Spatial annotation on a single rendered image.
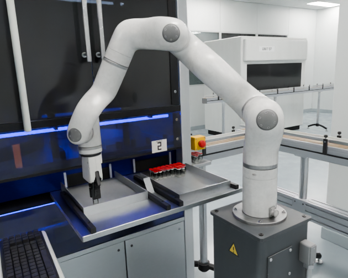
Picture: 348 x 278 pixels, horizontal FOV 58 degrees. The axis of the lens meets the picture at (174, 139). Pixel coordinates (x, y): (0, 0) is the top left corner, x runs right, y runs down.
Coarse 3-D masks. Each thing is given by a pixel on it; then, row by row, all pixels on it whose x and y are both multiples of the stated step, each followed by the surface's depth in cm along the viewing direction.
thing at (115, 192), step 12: (108, 180) 151; (120, 180) 149; (72, 192) 138; (84, 192) 137; (108, 192) 136; (120, 192) 136; (132, 192) 135; (144, 192) 126; (84, 204) 124; (96, 204) 116; (108, 204) 118; (120, 204) 121
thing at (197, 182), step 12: (192, 168) 158; (168, 180) 148; (180, 180) 147; (192, 180) 146; (204, 180) 146; (216, 180) 143; (228, 180) 135; (168, 192) 129; (180, 192) 133; (192, 192) 125; (204, 192) 128; (216, 192) 132
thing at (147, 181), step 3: (144, 180) 134; (147, 180) 135; (150, 180) 136; (147, 183) 134; (150, 183) 135; (147, 186) 134; (150, 186) 134; (147, 189) 133; (150, 189) 134; (153, 189) 134; (150, 192) 133; (153, 192) 134; (156, 195) 130; (159, 195) 130; (162, 198) 127
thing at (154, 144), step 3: (153, 141) 154; (156, 141) 156; (159, 141) 156; (162, 141) 157; (165, 141) 158; (153, 144) 155; (156, 144) 156; (159, 144) 157; (162, 144) 158; (165, 144) 159; (153, 147) 155; (156, 147) 156; (159, 147) 157; (162, 147) 158; (165, 147) 159; (153, 150) 155; (156, 150) 156; (159, 150) 157; (162, 150) 158; (165, 150) 159
